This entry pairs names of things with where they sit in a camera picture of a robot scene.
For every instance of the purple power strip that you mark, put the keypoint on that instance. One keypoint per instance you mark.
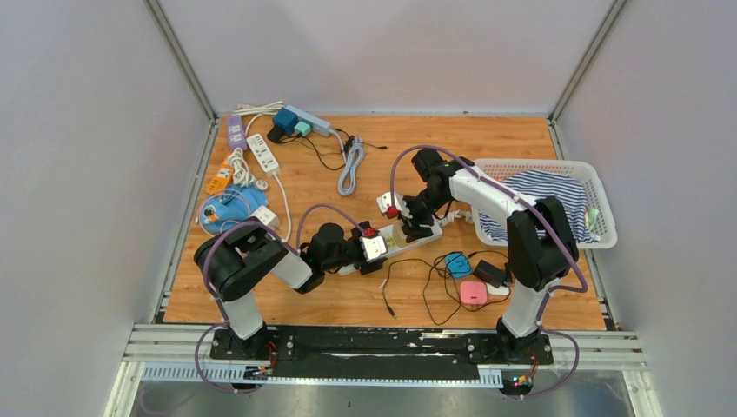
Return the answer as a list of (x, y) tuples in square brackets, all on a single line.
[(236, 137)]

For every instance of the dark blue cube adapter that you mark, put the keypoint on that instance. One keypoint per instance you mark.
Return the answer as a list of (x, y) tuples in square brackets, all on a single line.
[(285, 120)]

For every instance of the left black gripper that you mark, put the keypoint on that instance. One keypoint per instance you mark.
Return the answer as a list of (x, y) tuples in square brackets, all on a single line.
[(356, 233)]

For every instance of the light blue power strip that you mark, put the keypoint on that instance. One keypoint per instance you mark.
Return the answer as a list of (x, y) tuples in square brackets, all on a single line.
[(317, 124)]

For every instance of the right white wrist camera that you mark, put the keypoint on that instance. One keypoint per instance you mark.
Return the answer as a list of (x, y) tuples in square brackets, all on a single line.
[(392, 205)]

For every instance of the white square charger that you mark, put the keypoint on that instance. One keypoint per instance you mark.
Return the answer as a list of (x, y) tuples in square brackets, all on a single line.
[(498, 291)]

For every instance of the white power strip with cord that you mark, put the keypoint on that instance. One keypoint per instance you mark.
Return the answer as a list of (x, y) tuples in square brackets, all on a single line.
[(263, 154)]

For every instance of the small blue charger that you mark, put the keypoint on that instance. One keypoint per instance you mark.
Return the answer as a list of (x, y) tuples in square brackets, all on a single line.
[(457, 265)]

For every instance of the wooden cube adapter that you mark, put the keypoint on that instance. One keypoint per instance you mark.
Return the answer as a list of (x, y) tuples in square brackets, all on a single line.
[(398, 236)]

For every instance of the white cube adapter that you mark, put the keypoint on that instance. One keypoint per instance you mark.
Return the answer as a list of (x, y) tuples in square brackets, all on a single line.
[(267, 217)]

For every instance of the striped blue white cloth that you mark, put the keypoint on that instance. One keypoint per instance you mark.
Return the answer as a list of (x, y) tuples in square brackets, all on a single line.
[(571, 193)]

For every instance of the black mounting rail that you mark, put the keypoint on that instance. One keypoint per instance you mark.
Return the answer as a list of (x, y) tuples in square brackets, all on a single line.
[(380, 353)]

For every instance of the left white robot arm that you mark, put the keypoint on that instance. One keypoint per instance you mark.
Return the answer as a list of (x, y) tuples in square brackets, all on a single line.
[(235, 261)]

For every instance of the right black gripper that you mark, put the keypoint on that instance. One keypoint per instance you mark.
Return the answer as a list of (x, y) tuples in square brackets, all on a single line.
[(412, 227)]

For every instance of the black charger with cable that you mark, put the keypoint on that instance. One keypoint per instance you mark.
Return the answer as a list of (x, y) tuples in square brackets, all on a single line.
[(436, 268)]

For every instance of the pink square charger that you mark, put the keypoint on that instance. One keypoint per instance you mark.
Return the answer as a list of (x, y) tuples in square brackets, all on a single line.
[(473, 293)]

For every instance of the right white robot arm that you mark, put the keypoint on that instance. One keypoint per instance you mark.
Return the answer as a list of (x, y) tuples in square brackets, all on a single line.
[(541, 245)]

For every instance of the white plastic basket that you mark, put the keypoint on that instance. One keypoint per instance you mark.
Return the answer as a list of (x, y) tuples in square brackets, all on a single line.
[(600, 216)]

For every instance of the orange power strip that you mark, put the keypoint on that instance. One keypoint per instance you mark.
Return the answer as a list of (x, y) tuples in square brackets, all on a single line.
[(221, 179)]

